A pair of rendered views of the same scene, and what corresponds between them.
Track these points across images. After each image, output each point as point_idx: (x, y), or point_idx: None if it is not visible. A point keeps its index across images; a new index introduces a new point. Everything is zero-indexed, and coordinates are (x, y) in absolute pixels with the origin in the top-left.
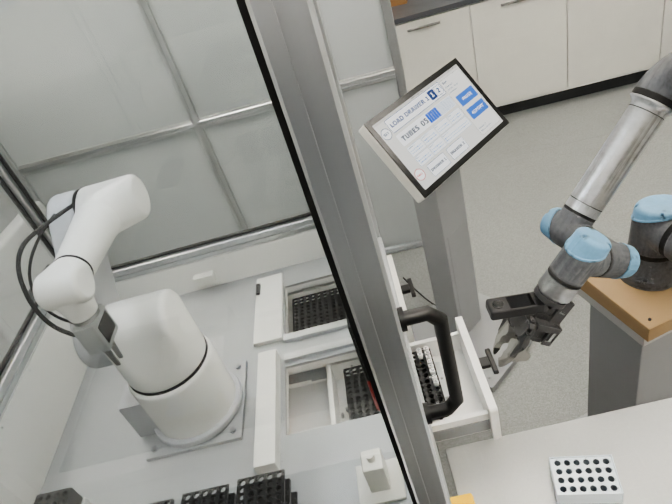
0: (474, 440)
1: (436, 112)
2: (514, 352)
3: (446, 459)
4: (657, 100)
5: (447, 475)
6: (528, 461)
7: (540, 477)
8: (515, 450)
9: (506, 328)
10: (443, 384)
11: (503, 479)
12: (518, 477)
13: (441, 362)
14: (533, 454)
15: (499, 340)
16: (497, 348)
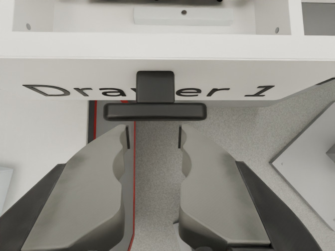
0: (231, 137)
1: None
2: (29, 191)
3: (220, 114)
4: None
5: (209, 112)
6: (31, 141)
7: (0, 149)
8: (56, 128)
9: (210, 207)
10: (167, 12)
11: (14, 95)
12: (11, 117)
13: (234, 30)
14: (41, 152)
15: (185, 149)
16: (178, 138)
